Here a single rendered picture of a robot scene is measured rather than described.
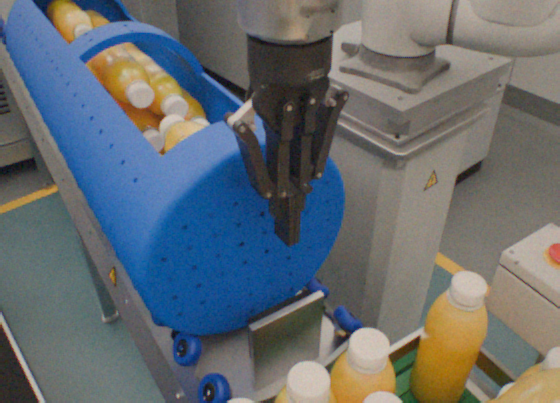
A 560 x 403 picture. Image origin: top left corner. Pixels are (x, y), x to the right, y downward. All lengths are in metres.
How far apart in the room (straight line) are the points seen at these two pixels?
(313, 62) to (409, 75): 0.64
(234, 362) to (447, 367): 0.27
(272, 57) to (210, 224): 0.22
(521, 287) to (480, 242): 1.75
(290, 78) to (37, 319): 1.82
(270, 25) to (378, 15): 0.64
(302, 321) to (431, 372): 0.17
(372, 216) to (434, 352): 0.54
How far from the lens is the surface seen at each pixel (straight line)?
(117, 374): 1.90
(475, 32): 1.02
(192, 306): 0.65
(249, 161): 0.49
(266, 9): 0.42
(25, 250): 2.47
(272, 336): 0.63
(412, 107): 1.00
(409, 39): 1.05
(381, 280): 1.27
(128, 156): 0.63
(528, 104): 3.52
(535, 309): 0.68
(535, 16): 0.99
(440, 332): 0.64
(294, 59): 0.44
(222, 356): 0.74
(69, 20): 1.18
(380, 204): 1.12
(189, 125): 0.68
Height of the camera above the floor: 1.52
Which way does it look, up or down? 36 degrees down
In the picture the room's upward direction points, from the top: straight up
